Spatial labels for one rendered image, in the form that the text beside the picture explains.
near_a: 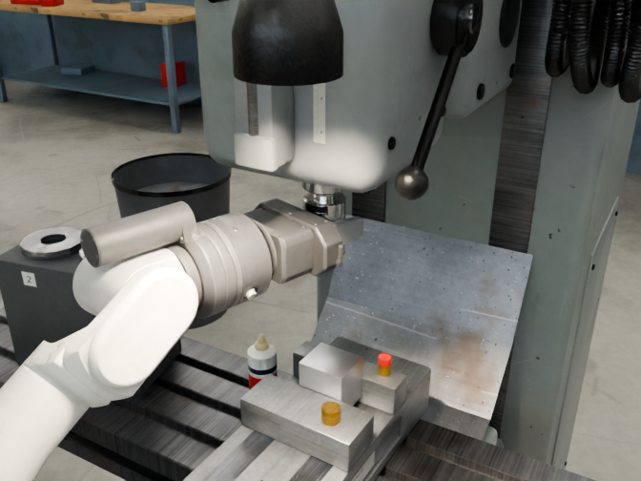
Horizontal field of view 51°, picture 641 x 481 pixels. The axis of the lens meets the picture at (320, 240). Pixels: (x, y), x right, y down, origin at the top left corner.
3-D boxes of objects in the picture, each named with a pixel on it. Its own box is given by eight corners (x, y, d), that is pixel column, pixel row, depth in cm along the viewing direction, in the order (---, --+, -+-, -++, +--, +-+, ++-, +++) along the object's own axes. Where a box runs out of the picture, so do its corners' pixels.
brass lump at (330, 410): (334, 428, 75) (334, 415, 74) (317, 422, 76) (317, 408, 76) (343, 417, 77) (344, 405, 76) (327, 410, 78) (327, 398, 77)
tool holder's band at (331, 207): (350, 198, 75) (350, 190, 75) (341, 215, 71) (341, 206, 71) (309, 195, 76) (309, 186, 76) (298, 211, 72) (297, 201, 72)
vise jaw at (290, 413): (348, 473, 75) (349, 445, 73) (240, 425, 82) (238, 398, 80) (374, 441, 79) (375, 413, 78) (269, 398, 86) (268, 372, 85)
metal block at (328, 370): (341, 419, 81) (341, 378, 78) (299, 402, 84) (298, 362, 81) (361, 396, 85) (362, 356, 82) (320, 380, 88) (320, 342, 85)
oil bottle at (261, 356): (268, 410, 95) (265, 345, 90) (244, 402, 97) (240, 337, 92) (283, 395, 98) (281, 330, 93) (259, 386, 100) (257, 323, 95)
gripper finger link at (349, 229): (358, 237, 76) (317, 253, 72) (359, 211, 74) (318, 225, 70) (368, 241, 75) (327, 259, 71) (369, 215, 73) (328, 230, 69)
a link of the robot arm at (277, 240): (345, 210, 67) (248, 244, 59) (342, 295, 71) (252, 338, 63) (265, 177, 75) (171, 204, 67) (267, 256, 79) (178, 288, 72)
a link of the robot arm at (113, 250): (246, 318, 63) (136, 365, 56) (185, 296, 71) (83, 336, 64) (226, 200, 60) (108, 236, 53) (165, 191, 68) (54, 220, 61)
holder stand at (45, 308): (141, 397, 98) (124, 274, 89) (16, 367, 104) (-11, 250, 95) (182, 351, 108) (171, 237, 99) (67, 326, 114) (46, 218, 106)
